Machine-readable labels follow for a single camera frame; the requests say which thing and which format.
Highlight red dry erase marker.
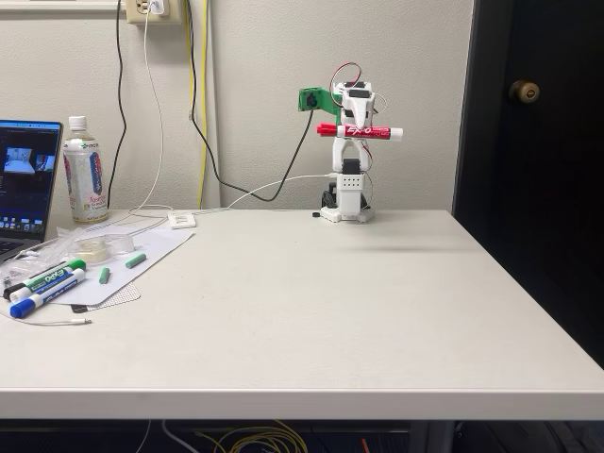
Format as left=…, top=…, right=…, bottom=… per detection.
left=314, top=122, right=405, bottom=143

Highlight green dry erase marker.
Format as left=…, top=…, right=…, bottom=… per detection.
left=9, top=258, right=88, bottom=303

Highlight blue dry erase marker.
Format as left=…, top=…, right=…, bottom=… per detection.
left=8, top=268, right=89, bottom=320

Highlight brass door knob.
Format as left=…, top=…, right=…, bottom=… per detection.
left=508, top=79, right=541, bottom=106

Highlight dark door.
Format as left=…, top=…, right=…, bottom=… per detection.
left=451, top=0, right=604, bottom=369

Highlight white plastic adapter box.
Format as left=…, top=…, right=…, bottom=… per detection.
left=167, top=210, right=197, bottom=230

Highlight white paper sheet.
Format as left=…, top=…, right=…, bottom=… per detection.
left=46, top=226, right=197, bottom=308

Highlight plastic tea bottle white cap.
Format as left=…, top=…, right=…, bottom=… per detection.
left=62, top=115, right=109, bottom=225

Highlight white mesh pad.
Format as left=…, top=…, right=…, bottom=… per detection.
left=87, top=284, right=143, bottom=311

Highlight grey table leg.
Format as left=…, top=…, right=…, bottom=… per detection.
left=409, top=419, right=458, bottom=453

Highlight grey laptop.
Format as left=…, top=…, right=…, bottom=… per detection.
left=0, top=119, right=65, bottom=263

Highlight clear plastic bags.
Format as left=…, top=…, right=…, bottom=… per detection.
left=0, top=226, right=81, bottom=289

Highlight red black servo cable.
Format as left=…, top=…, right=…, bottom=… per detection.
left=329, top=62, right=388, bottom=114

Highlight green camera mount with camera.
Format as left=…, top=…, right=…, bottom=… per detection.
left=297, top=86, right=344, bottom=117

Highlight white usb cable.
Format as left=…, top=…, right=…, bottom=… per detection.
left=191, top=174, right=338, bottom=217

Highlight yellow cable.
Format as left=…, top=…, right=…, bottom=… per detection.
left=185, top=0, right=196, bottom=119
left=198, top=0, right=210, bottom=210

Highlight black camera cable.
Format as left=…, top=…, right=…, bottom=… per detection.
left=186, top=0, right=315, bottom=202

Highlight white charger cable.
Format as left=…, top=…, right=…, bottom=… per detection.
left=84, top=12, right=176, bottom=235

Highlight beige wall outlet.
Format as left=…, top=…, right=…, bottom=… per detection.
left=125, top=0, right=183, bottom=25

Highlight thin black power cable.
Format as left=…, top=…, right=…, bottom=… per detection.
left=106, top=0, right=128, bottom=211

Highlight white wall ledge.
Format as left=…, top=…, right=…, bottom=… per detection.
left=0, top=0, right=123, bottom=20

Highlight coiled yellow cables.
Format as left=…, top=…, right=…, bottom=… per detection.
left=195, top=419, right=308, bottom=453

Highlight thin white plug cable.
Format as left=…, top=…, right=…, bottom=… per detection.
left=0, top=309, right=93, bottom=327

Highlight white cable under table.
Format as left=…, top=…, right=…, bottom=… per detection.
left=161, top=419, right=200, bottom=453

